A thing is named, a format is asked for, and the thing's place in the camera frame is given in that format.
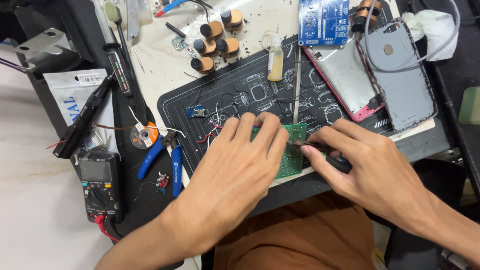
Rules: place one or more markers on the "brush with pale head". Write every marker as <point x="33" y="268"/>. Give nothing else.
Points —
<point x="112" y="15"/>

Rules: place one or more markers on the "grey metal bracket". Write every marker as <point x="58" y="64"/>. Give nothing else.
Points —
<point x="45" y="48"/>

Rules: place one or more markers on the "white crumpled tissue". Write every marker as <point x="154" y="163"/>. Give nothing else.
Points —
<point x="431" y="30"/>

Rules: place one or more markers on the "pink phone frame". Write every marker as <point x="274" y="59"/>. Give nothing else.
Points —
<point x="343" y="78"/>

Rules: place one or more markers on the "clear bottle with yellow liquid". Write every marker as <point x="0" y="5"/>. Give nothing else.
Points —
<point x="275" y="60"/>

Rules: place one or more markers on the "small blue circuit module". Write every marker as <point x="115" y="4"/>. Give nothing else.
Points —
<point x="196" y="111"/>

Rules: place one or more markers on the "red multimeter probe lead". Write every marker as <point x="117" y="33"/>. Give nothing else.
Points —
<point x="102" y="225"/>

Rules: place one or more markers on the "black printed work mat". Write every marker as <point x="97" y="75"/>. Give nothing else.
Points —
<point x="240" y="86"/>

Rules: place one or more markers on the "orange solder wick spool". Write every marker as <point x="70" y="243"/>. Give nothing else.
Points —
<point x="144" y="135"/>

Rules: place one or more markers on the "pale green block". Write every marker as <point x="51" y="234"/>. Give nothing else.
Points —
<point x="470" y="105"/>

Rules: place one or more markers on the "green perforated circuit board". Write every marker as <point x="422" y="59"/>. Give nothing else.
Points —
<point x="294" y="157"/>

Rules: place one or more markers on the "large blue circuit board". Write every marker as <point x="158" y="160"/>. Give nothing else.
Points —
<point x="323" y="20"/>

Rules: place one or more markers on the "black chair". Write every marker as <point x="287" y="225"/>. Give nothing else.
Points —
<point x="442" y="176"/>

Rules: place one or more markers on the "white plastic packet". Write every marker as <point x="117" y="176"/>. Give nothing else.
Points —
<point x="67" y="97"/>

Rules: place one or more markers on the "person's right hand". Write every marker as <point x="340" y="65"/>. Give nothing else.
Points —
<point x="367" y="168"/>

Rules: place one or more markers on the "person's left hand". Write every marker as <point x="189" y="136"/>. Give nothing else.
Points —
<point x="232" y="176"/>

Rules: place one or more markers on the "black tester pen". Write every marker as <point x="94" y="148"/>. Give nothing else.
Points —
<point x="122" y="75"/>

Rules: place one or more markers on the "black pen-shaped soldering tool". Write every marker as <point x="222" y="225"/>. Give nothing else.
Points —
<point x="84" y="116"/>

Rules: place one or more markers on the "person's brown trousers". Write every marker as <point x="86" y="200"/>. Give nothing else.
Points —
<point x="296" y="236"/>

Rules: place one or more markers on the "small green circuit board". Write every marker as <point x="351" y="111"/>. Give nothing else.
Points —
<point x="180" y="44"/>

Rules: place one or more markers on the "flat metal strip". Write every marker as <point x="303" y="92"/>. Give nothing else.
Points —
<point x="132" y="18"/>

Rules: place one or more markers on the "thin metal needle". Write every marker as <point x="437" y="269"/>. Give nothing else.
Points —
<point x="139" y="60"/>

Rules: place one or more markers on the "long metal tweezers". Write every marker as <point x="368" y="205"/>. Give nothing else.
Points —
<point x="297" y="86"/>

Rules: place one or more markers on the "black digital multimeter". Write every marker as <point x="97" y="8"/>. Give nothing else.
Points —
<point x="99" y="183"/>

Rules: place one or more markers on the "small black cylinder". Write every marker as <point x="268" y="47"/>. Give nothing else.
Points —
<point x="175" y="29"/>

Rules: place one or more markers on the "copper coil with black core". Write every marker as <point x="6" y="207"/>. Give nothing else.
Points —
<point x="365" y="15"/>

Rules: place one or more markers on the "grey phone back cover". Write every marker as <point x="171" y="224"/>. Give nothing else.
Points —
<point x="403" y="82"/>

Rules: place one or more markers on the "red and blue hand tool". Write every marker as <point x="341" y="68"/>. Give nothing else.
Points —
<point x="170" y="6"/>

